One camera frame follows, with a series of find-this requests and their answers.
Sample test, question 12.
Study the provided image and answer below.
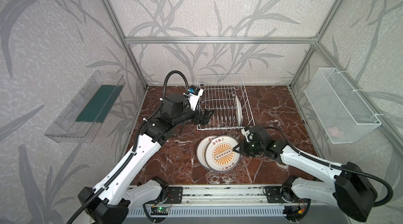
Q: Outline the green led circuit board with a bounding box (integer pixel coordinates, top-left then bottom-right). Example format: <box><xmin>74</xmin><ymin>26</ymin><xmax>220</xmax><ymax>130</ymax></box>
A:
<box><xmin>150</xmin><ymin>205</ymin><xmax>172</xmax><ymax>216</ymax></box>

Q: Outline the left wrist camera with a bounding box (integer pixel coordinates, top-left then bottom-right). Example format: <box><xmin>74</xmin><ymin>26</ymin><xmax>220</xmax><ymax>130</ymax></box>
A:
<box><xmin>184</xmin><ymin>85</ymin><xmax>204</xmax><ymax>111</ymax></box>

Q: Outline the white wire dish rack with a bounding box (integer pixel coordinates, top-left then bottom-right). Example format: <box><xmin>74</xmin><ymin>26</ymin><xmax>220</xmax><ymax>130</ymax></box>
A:
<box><xmin>197</xmin><ymin>74</ymin><xmax>255</xmax><ymax>131</ymax></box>

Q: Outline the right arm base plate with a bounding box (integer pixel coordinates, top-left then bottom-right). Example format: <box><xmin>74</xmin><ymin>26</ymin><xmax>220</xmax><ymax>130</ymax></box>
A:
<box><xmin>263</xmin><ymin>185</ymin><xmax>310</xmax><ymax>205</ymax></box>

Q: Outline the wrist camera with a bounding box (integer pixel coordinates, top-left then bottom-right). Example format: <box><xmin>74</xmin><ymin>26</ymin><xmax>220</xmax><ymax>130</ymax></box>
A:
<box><xmin>184</xmin><ymin>85</ymin><xmax>204</xmax><ymax>111</ymax></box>
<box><xmin>241</xmin><ymin>126</ymin><xmax>253</xmax><ymax>142</ymax></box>

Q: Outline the clear plastic wall bin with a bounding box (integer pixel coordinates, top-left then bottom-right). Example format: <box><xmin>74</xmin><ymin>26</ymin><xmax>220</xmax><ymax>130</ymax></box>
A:
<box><xmin>44</xmin><ymin>70</ymin><xmax>126</xmax><ymax>143</ymax></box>

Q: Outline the green mat in bin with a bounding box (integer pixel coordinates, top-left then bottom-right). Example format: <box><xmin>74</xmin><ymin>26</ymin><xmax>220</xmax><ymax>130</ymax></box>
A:
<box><xmin>75</xmin><ymin>85</ymin><xmax>124</xmax><ymax>123</ymax></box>

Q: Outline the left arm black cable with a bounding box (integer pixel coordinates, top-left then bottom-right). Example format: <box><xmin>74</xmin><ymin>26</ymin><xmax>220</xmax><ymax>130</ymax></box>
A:
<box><xmin>65</xmin><ymin>70</ymin><xmax>190</xmax><ymax>224</ymax></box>

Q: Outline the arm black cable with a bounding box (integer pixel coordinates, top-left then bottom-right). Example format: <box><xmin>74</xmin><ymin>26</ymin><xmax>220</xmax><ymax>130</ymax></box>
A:
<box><xmin>258</xmin><ymin>126</ymin><xmax>394</xmax><ymax>222</ymax></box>
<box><xmin>65</xmin><ymin>70</ymin><xmax>190</xmax><ymax>224</ymax></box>

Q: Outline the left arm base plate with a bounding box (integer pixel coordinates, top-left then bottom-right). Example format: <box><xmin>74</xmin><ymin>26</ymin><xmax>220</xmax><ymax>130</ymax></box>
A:
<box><xmin>146</xmin><ymin>186</ymin><xmax>183</xmax><ymax>204</ymax></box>

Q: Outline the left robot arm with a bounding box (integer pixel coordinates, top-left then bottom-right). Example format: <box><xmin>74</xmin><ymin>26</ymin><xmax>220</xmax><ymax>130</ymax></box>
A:
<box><xmin>68</xmin><ymin>94</ymin><xmax>215</xmax><ymax>224</ymax></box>

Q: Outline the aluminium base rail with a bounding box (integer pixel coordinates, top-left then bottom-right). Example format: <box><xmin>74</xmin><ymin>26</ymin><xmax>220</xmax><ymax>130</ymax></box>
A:
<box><xmin>91</xmin><ymin>184</ymin><xmax>356</xmax><ymax>207</ymax></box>

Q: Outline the white round plate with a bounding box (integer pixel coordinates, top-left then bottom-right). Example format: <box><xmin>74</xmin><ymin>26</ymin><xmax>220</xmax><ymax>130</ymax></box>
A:
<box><xmin>235</xmin><ymin>96</ymin><xmax>243</xmax><ymax>127</ymax></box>
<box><xmin>196</xmin><ymin>135</ymin><xmax>217</xmax><ymax>171</ymax></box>
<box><xmin>204</xmin><ymin>135</ymin><xmax>241</xmax><ymax>172</ymax></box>

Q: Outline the white mesh wall basket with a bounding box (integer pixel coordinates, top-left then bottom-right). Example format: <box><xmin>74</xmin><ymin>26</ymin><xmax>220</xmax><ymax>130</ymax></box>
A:
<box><xmin>304</xmin><ymin>68</ymin><xmax>382</xmax><ymax>144</ymax></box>

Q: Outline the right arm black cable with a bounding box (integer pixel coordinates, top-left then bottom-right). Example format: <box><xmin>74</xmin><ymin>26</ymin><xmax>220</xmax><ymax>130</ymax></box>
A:
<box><xmin>258</xmin><ymin>126</ymin><xmax>394</xmax><ymax>222</ymax></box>

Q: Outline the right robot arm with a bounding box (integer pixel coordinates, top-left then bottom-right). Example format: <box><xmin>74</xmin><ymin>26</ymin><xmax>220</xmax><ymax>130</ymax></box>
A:
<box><xmin>233</xmin><ymin>125</ymin><xmax>378</xmax><ymax>223</ymax></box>

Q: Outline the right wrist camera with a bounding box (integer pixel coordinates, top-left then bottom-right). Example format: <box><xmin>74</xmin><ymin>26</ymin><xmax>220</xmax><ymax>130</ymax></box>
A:
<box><xmin>241</xmin><ymin>126</ymin><xmax>253</xmax><ymax>142</ymax></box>

